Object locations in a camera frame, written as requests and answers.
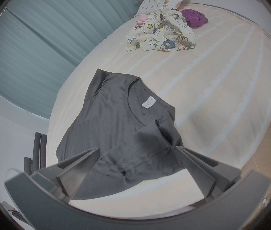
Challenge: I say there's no black chest of drawers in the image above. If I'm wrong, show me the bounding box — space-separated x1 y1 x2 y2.
23 132 48 175

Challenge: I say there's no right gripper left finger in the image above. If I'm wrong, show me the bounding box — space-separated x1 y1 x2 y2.
31 148 101 197

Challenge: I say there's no bed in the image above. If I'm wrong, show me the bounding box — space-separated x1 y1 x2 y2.
48 0 271 211

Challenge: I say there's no black T-shirt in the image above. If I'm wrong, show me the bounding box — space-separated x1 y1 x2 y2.
56 69 190 201

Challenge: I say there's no purple garment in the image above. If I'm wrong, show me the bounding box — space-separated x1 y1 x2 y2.
181 9 208 29

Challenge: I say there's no pink garment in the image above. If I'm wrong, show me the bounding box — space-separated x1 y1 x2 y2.
135 13 148 26

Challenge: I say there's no white printed garment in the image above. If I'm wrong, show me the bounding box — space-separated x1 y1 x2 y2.
126 9 196 53

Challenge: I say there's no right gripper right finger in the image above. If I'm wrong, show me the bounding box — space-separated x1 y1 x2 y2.
176 146 243 199

